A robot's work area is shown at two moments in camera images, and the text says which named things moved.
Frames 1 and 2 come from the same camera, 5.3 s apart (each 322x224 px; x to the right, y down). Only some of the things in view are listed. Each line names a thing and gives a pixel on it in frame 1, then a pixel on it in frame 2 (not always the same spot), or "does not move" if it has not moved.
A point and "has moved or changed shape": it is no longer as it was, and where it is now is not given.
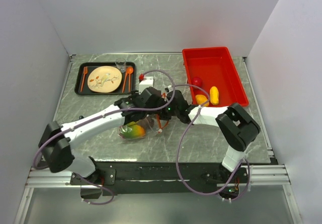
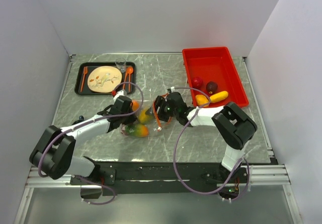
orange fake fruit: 200,98 does not move
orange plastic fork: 85,71 does not move
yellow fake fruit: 214,94 -> 219,96
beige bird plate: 104,79 does not move
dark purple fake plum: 147,122 -> 212,87
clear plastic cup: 121,63 does not move
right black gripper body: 168,112 does not move
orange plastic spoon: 129,70 does not move
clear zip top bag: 145,128 has moved or changed shape
